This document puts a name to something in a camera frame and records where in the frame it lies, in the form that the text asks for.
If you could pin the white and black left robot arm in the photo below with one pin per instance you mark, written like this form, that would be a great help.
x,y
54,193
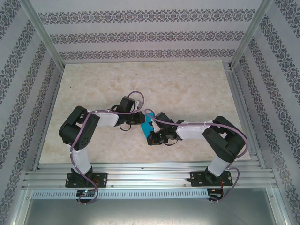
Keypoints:
x,y
106,119

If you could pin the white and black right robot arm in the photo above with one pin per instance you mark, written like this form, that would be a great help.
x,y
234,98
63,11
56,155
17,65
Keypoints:
x,y
192,131

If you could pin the grey metal sheet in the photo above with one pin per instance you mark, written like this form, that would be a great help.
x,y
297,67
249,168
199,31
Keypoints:
x,y
150,213

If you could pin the aluminium mounting rail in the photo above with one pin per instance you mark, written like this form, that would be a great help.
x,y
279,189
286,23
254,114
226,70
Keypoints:
x,y
150,174

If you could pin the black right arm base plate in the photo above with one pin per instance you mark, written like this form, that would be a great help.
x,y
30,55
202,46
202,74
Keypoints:
x,y
195,179

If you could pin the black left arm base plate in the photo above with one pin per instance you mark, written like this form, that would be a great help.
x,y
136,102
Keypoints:
x,y
102,179

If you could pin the aluminium side rail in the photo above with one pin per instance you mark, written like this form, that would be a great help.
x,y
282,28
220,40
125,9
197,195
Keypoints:
x,y
237,93
52,98

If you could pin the aluminium frame post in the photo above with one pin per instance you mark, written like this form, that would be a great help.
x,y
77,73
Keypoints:
x,y
249,35
44,35

